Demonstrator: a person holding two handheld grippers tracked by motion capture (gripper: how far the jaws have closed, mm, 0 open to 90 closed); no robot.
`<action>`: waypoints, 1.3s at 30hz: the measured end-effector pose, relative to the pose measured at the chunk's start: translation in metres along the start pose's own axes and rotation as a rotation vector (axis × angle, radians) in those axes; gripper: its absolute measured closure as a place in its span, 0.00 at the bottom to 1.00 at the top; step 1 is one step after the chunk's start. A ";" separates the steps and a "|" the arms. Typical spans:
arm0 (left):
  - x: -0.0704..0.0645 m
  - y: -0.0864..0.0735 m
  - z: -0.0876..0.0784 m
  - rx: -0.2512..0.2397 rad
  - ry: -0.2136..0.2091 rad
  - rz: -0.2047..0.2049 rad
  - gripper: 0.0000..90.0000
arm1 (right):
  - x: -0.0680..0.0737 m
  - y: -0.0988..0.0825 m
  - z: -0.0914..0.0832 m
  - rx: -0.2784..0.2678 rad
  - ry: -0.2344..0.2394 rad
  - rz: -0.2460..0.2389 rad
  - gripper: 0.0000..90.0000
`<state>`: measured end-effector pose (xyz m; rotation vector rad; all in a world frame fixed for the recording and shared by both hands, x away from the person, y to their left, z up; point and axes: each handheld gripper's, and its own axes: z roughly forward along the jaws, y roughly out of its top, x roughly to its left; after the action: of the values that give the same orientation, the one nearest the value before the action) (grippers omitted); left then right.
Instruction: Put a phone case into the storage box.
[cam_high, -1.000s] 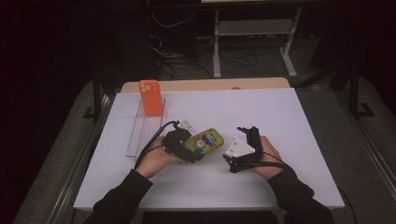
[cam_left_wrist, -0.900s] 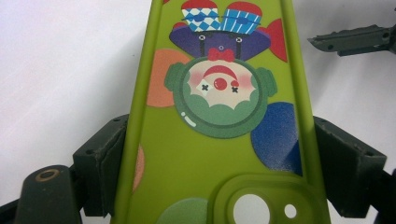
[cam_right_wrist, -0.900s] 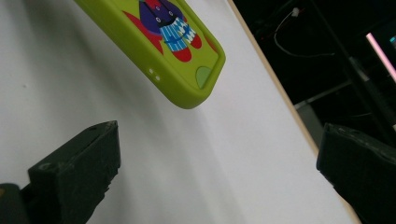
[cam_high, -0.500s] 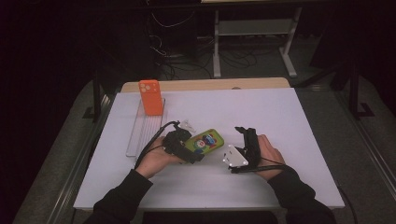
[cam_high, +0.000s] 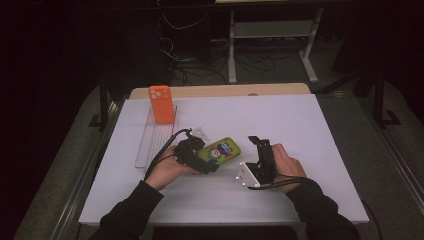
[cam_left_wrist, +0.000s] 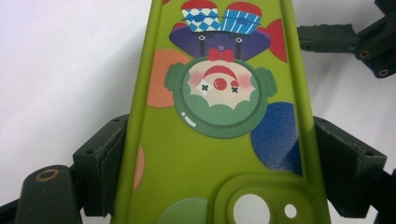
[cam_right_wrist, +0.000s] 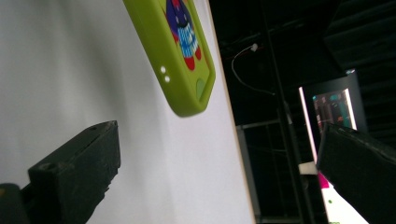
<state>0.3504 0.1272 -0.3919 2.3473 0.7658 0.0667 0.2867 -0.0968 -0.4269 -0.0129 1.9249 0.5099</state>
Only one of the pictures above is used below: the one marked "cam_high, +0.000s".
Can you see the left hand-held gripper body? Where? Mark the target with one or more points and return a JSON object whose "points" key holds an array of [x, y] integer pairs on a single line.
{"points": [[188, 153]]}

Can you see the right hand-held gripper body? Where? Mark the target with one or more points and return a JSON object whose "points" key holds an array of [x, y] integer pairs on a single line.
{"points": [[250, 175]]}

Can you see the green cartoon print phone case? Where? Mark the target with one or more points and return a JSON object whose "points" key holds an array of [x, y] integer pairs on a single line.
{"points": [[221, 150]]}

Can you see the clear plastic tray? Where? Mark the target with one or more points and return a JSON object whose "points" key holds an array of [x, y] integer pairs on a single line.
{"points": [[155, 140]]}

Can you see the orange phone case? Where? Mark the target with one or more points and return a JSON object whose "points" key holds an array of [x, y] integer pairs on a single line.
{"points": [[162, 106]]}

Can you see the person's left hand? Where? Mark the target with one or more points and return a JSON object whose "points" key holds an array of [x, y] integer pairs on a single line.
{"points": [[166, 170]]}

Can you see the person's right hand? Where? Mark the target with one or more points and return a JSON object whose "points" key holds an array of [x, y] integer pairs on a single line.
{"points": [[290, 168]]}

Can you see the light wooden table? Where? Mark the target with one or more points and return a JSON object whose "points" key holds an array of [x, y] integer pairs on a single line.
{"points": [[216, 90]]}

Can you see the black metal stand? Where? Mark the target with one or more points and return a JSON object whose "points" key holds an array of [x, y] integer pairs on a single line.
{"points": [[379, 100], [104, 106]]}

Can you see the white metal table frame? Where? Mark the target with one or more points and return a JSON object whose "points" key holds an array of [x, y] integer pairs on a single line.
{"points": [[273, 29]]}

